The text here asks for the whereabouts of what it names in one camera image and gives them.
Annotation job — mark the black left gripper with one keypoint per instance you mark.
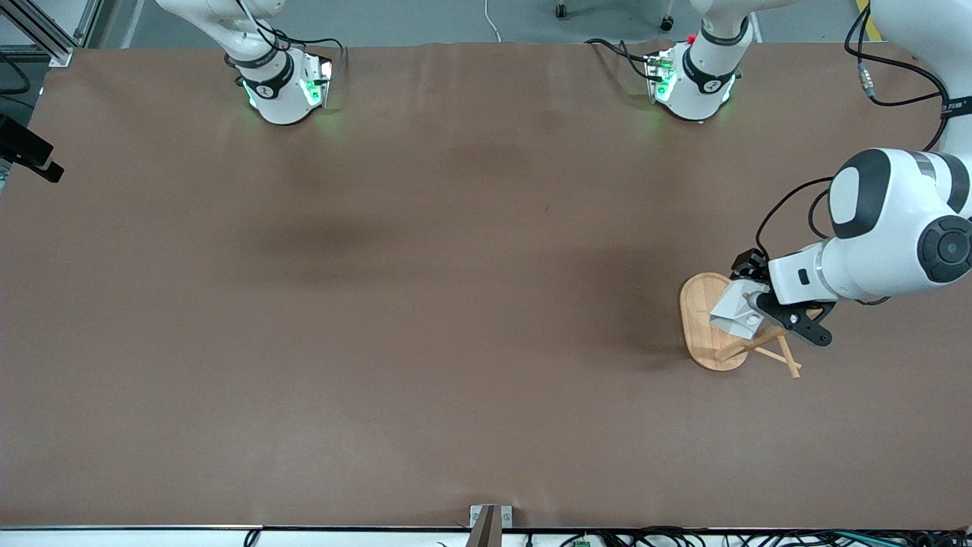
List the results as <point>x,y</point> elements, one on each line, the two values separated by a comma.
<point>750,267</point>

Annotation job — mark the white faceted cup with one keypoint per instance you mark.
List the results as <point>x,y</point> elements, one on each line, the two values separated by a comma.
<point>735,311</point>

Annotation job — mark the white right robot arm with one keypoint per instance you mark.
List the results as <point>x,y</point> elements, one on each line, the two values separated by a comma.
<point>277,99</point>

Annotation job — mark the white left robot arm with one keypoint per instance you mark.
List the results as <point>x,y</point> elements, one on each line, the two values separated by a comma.
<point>888,228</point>

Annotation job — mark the wooden cup rack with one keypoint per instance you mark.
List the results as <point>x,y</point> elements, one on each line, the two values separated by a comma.
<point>702,327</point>

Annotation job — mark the aluminium frame post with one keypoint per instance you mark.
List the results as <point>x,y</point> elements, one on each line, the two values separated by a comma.
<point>53,34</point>

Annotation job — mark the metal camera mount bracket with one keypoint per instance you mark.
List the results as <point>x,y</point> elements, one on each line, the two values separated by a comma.
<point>490,524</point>

